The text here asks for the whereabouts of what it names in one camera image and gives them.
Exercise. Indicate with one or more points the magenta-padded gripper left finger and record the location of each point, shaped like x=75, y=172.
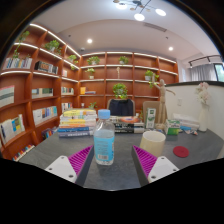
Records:
x=61, y=166

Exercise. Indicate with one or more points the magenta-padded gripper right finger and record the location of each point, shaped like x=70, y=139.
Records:
x=161, y=167

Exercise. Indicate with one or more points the clear blue-capped water bottle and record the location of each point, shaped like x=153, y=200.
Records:
x=104, y=141

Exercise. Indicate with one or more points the flat round red coaster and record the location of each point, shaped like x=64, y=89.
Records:
x=181, y=151

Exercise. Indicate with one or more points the cream cup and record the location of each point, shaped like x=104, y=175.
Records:
x=152, y=143

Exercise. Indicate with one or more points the green tissue box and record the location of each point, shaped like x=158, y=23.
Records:
x=172, y=127

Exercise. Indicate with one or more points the colourful book stack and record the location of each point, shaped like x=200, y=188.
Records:
x=77, y=123

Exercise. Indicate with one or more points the green and white carton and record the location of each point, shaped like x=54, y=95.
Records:
x=150, y=118

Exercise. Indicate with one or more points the white book stack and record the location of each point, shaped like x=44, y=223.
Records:
x=186, y=120

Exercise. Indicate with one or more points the dark book stack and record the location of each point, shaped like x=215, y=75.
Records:
x=128, y=125

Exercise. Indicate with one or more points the tan chair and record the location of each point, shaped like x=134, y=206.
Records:
x=146, y=110

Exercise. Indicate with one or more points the white vase with flowers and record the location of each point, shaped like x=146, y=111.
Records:
x=203, y=116

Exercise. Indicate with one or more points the wooden artist mannequin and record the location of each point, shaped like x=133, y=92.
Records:
x=162, y=100

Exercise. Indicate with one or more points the wooden shelf unit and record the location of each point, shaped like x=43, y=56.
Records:
x=28, y=103

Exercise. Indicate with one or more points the dark office chair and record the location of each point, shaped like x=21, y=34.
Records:
x=121, y=107

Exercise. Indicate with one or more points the grey curtain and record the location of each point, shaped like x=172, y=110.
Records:
x=203, y=72

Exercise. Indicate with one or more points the window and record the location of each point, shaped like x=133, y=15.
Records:
x=219, y=71

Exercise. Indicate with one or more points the recessed ceiling spotlights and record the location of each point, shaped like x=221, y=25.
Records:
x=89, y=41

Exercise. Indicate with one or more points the ceiling air vent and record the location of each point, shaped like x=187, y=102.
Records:
x=155, y=27

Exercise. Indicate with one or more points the branched ceiling lamp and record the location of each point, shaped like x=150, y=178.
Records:
x=139, y=16

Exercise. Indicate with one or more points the white wall outlet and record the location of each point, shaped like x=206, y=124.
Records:
x=179, y=102

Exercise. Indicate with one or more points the black track light rail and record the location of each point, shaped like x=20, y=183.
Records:
x=203, y=58

